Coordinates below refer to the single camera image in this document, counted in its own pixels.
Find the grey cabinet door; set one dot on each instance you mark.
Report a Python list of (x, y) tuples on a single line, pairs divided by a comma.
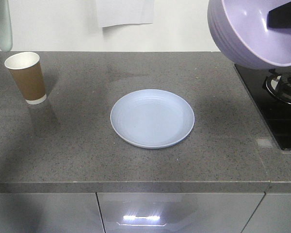
[(49, 213), (177, 213)]

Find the black gas stove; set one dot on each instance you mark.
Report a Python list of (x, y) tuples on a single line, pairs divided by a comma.
[(271, 93)]

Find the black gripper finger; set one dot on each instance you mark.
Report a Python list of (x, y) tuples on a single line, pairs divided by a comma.
[(280, 17)]

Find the white paper on wall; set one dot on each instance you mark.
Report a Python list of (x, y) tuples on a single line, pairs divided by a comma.
[(123, 12)]

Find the grey cabinet door left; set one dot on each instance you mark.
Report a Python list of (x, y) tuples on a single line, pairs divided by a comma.
[(49, 213)]

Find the grey cabinet door middle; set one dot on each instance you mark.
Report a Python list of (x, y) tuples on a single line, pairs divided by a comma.
[(177, 213)]

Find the purple plastic bowl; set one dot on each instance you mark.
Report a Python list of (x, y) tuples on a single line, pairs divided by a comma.
[(240, 31)]

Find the brown paper cup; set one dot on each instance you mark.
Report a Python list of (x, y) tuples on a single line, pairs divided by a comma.
[(26, 71)]

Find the grey upper drawer front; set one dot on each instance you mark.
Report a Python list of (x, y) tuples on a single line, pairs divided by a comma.
[(273, 215)]

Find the light blue plate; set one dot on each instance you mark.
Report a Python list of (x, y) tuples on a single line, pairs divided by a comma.
[(152, 118)]

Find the mint green plastic spoon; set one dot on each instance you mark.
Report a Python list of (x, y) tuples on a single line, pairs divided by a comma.
[(6, 37)]

